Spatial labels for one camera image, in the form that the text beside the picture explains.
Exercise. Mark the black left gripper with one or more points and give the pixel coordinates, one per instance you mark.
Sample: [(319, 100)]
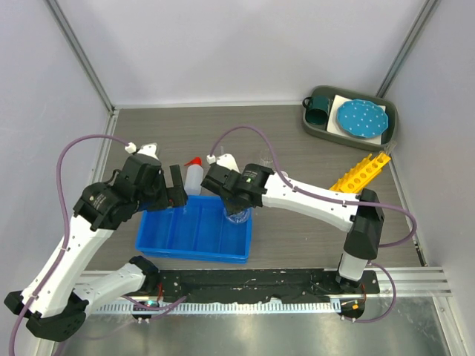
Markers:
[(171, 196)]

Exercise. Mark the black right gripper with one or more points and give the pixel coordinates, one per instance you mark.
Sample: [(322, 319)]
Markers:
[(231, 208)]

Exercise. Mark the blue plastic divided bin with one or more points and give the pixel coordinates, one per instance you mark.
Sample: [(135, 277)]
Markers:
[(199, 230)]

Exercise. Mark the yellow test tube rack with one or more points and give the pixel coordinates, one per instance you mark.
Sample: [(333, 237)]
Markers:
[(362, 174)]

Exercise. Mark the tall clear glass beaker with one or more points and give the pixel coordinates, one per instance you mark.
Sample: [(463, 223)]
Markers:
[(266, 158)]

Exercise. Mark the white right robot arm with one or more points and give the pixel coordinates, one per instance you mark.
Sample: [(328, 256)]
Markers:
[(257, 186)]

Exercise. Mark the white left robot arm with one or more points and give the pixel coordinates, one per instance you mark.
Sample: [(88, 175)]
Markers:
[(53, 306)]

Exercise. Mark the white wash bottle red cap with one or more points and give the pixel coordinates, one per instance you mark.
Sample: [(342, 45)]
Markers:
[(194, 177)]

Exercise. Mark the white square plate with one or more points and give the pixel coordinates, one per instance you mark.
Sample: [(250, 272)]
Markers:
[(333, 128)]

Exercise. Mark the dark green mug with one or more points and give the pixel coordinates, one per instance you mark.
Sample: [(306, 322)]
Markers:
[(317, 109)]

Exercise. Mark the blue polka dot plate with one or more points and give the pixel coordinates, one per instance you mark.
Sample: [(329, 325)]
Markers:
[(362, 119)]

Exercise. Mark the grey-green plastic tray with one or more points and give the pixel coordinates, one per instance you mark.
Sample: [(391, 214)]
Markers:
[(320, 131)]

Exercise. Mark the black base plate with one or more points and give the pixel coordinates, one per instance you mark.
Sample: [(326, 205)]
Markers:
[(251, 286)]

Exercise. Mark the white slotted cable duct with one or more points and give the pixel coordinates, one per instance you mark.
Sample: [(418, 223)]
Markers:
[(272, 307)]

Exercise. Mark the aluminium frame rail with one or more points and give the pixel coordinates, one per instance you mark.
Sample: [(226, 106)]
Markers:
[(420, 282)]

